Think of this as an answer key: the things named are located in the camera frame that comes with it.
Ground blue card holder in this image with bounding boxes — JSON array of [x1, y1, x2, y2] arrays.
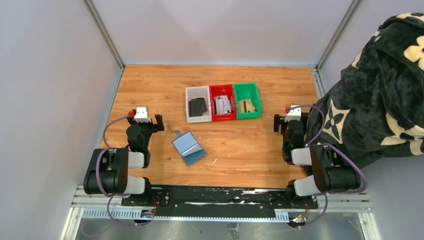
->
[[172, 130, 207, 166]]

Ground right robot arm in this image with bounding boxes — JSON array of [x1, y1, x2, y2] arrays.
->
[[273, 113, 363, 202]]

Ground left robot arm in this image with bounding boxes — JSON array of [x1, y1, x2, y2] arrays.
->
[[83, 112, 165, 206]]

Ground cards in green bin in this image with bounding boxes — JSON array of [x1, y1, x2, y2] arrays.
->
[[238, 98, 256, 113]]

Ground white card in red bin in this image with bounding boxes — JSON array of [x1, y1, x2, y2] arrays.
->
[[213, 95, 234, 115]]

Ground green plastic bin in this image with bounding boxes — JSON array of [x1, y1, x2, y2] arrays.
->
[[233, 82, 262, 120]]

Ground black wallet in white bin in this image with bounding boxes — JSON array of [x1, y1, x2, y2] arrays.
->
[[188, 97, 208, 118]]

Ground white plastic bin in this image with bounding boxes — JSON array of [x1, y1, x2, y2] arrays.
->
[[185, 85, 212, 124]]

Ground black floral blanket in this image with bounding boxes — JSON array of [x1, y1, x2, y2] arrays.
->
[[305, 12, 424, 168]]

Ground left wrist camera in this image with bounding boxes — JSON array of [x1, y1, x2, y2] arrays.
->
[[133, 106, 152, 123]]

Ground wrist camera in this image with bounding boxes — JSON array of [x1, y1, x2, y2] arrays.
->
[[133, 106, 152, 123], [284, 105, 302, 122]]

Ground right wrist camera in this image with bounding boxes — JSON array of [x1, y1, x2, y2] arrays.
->
[[284, 105, 302, 122]]

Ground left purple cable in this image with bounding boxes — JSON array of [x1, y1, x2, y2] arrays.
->
[[95, 110, 157, 228]]

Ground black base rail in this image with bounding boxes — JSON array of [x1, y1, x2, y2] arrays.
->
[[121, 184, 318, 219]]

